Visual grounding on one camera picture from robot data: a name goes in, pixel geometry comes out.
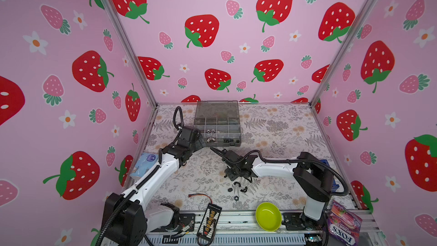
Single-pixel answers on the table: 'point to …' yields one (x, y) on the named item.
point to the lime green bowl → (268, 216)
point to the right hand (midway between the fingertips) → (228, 170)
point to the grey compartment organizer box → (218, 122)
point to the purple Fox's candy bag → (343, 226)
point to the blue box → (334, 185)
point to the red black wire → (191, 195)
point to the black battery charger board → (209, 222)
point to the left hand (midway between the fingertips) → (196, 141)
